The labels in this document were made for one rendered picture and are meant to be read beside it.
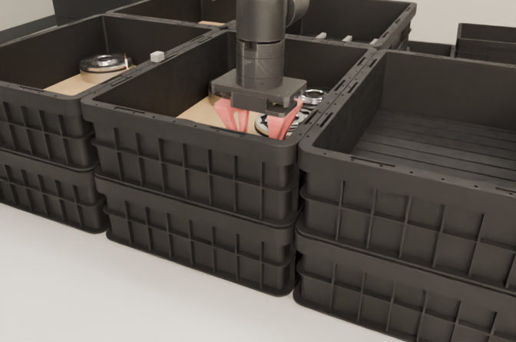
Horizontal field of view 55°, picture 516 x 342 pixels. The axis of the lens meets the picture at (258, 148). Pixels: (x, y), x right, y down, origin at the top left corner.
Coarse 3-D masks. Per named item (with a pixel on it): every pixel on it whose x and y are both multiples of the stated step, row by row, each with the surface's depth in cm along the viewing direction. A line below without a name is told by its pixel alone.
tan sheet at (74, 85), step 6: (72, 78) 99; (78, 78) 99; (60, 84) 96; (66, 84) 96; (72, 84) 96; (78, 84) 96; (84, 84) 96; (90, 84) 96; (96, 84) 96; (48, 90) 93; (54, 90) 93; (60, 90) 93; (66, 90) 93; (72, 90) 93; (78, 90) 93
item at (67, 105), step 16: (96, 16) 103; (112, 16) 103; (48, 32) 92; (208, 32) 92; (0, 48) 84; (176, 48) 83; (144, 64) 76; (112, 80) 70; (0, 96) 69; (16, 96) 67; (32, 96) 66; (48, 96) 64; (64, 96) 64; (80, 96) 64; (64, 112) 64; (80, 112) 65
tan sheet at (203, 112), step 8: (208, 96) 91; (200, 104) 87; (208, 104) 87; (184, 112) 84; (192, 112) 84; (200, 112) 84; (208, 112) 84; (216, 112) 84; (256, 112) 84; (192, 120) 82; (200, 120) 82; (208, 120) 82; (216, 120) 82; (248, 120) 82; (248, 128) 79
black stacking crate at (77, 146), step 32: (64, 32) 96; (96, 32) 104; (128, 32) 103; (160, 32) 100; (192, 32) 96; (0, 64) 84; (32, 64) 91; (64, 64) 98; (0, 128) 74; (32, 128) 69; (64, 128) 67; (64, 160) 71; (96, 160) 71
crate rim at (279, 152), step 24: (192, 48) 83; (360, 48) 83; (144, 72) 73; (96, 96) 64; (336, 96) 64; (96, 120) 62; (120, 120) 61; (144, 120) 59; (168, 120) 58; (312, 120) 58; (192, 144) 57; (216, 144) 56; (240, 144) 54; (264, 144) 53; (288, 144) 52
